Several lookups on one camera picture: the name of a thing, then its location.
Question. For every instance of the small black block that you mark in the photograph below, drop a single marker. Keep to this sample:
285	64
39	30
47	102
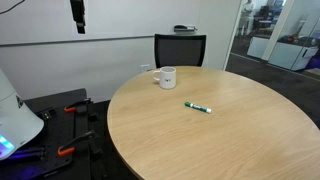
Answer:
49	113

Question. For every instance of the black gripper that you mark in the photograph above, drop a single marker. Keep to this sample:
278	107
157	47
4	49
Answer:
77	11

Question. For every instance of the black mesh office chair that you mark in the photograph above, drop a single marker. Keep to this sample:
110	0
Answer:
180	50

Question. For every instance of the white wall whiteboard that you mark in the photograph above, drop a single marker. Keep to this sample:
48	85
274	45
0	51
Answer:
126	16

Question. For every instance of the large white cabinet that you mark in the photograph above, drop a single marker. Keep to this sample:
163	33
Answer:
290	55

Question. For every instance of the white mug with logo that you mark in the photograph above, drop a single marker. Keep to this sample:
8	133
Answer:
167	80

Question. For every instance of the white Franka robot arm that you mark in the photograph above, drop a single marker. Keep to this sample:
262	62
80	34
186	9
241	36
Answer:
16	126

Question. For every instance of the small white cabinet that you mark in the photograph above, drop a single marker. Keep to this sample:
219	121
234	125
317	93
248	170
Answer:
258	47

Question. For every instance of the white wall outlet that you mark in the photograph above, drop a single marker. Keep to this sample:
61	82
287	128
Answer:
145	67

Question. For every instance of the green whiteboard marker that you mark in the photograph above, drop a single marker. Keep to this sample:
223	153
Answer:
197	107

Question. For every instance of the standing person behind glass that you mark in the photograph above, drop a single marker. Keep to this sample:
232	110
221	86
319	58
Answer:
247	15

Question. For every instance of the whiteboard eraser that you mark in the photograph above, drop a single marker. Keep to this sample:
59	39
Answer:
183	28

